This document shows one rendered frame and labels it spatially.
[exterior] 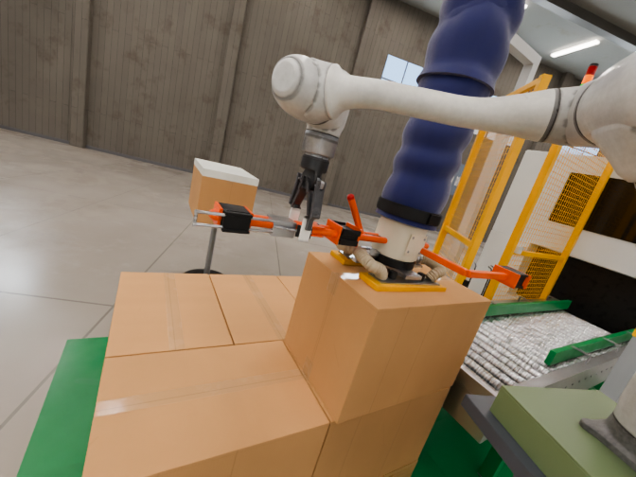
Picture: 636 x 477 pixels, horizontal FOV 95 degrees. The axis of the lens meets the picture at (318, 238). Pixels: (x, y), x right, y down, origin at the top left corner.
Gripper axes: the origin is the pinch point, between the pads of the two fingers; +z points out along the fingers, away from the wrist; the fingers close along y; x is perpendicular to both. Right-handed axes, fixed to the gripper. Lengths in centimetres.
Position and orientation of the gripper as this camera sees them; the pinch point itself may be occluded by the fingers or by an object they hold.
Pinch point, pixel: (298, 227)
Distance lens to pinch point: 83.7
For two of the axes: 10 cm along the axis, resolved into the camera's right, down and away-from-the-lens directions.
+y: -4.6, -3.5, 8.2
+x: -8.5, -1.0, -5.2
